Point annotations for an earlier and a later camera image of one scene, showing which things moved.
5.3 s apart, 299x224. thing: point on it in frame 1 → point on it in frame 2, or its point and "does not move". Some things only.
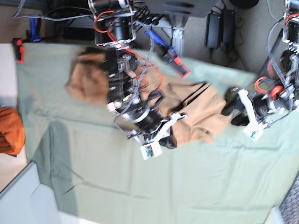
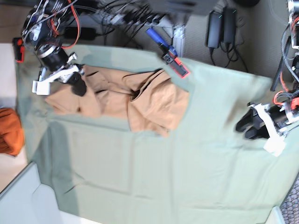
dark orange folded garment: x=12 y=135 does not move
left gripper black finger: x=169 y=142 → x=78 y=86
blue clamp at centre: x=168 y=55 does not move
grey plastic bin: x=25 y=200 does not move
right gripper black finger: x=233 y=101 → x=251 y=117
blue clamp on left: x=31 y=37 does not move
